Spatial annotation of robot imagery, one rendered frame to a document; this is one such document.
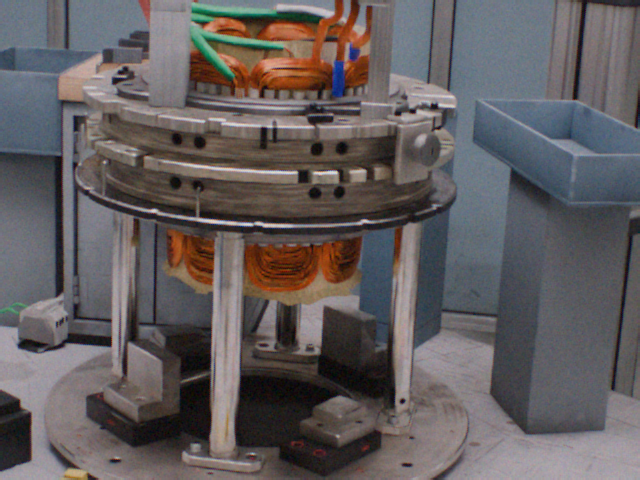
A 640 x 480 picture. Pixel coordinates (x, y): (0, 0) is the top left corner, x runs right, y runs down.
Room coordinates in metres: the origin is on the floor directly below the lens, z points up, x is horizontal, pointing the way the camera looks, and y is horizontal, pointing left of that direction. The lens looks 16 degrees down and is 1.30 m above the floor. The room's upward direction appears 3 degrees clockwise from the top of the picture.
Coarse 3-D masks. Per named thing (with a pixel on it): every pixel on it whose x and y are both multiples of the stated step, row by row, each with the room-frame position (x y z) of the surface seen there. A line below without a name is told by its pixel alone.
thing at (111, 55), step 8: (104, 48) 1.34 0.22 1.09; (112, 48) 1.34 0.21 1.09; (120, 48) 1.35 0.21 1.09; (128, 48) 1.35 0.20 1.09; (136, 48) 1.35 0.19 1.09; (104, 56) 1.34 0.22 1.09; (112, 56) 1.34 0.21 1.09; (120, 56) 1.34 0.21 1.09; (128, 56) 1.35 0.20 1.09; (136, 56) 1.35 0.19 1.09
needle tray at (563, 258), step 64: (512, 128) 1.22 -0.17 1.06; (576, 128) 1.34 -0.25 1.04; (512, 192) 1.25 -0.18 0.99; (576, 192) 1.09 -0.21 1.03; (512, 256) 1.23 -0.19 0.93; (576, 256) 1.17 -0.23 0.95; (512, 320) 1.22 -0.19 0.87; (576, 320) 1.17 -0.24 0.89; (512, 384) 1.20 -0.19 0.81; (576, 384) 1.17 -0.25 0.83
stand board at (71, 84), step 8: (96, 56) 1.47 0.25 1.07; (88, 64) 1.42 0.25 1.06; (128, 64) 1.43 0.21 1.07; (136, 64) 1.43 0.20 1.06; (72, 72) 1.36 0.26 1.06; (80, 72) 1.36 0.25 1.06; (88, 72) 1.37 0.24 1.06; (64, 80) 1.33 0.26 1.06; (72, 80) 1.33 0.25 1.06; (80, 80) 1.33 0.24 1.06; (64, 88) 1.33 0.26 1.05; (72, 88) 1.33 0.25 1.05; (80, 88) 1.33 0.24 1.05; (64, 96) 1.33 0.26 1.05; (72, 96) 1.33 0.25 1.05; (80, 96) 1.33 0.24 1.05
